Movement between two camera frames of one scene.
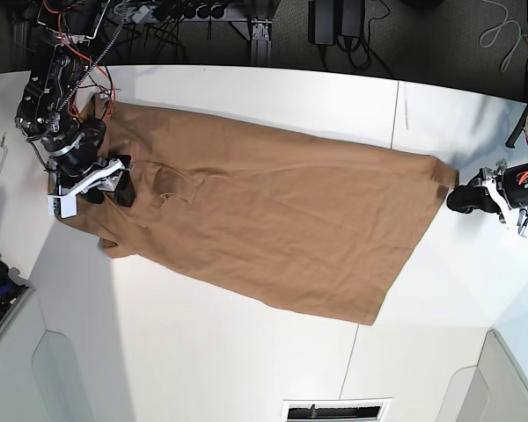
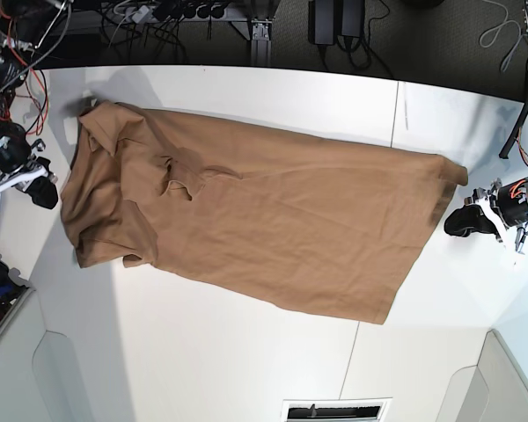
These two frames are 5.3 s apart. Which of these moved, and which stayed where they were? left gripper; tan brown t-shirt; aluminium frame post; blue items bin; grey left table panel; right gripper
Moved: right gripper; left gripper
Stayed: blue items bin; grey left table panel; tan brown t-shirt; aluminium frame post
